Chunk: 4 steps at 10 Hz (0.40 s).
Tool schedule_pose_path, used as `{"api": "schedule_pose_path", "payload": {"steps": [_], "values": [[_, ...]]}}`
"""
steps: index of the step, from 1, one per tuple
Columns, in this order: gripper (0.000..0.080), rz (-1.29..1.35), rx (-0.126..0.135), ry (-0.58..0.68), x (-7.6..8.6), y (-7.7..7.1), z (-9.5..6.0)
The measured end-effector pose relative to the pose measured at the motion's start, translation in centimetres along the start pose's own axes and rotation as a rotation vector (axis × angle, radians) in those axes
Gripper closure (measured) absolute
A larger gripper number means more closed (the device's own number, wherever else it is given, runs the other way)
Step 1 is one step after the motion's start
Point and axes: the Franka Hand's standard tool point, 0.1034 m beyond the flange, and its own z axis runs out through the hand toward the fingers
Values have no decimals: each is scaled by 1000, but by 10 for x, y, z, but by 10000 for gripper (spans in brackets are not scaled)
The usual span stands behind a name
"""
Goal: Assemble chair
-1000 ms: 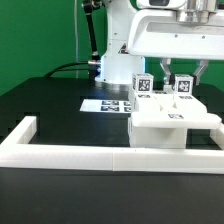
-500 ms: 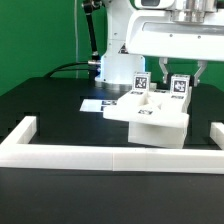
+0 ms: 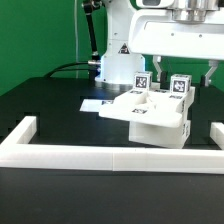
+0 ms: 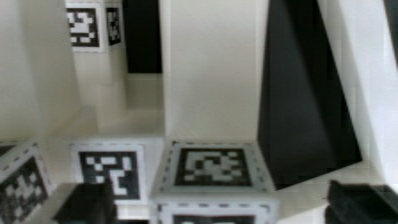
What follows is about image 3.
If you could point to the white chair seat part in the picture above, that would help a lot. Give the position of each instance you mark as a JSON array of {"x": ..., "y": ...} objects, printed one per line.
[{"x": 160, "y": 136}]

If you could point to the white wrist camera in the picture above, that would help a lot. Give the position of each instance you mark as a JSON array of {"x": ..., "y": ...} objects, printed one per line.
[{"x": 154, "y": 3}]

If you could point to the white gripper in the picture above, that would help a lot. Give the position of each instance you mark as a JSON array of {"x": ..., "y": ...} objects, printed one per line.
[{"x": 154, "y": 32}]

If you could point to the white chair back part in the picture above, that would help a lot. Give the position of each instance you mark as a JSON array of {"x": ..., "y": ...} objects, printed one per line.
[{"x": 155, "y": 107}]

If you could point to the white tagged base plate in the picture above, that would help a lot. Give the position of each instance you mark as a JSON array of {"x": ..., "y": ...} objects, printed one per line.
[{"x": 94, "y": 105}]

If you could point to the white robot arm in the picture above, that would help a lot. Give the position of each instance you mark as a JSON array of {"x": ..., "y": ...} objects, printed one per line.
[{"x": 119, "y": 63}]

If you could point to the white U-shaped fence frame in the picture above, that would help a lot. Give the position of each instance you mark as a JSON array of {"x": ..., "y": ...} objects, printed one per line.
[{"x": 16, "y": 151}]

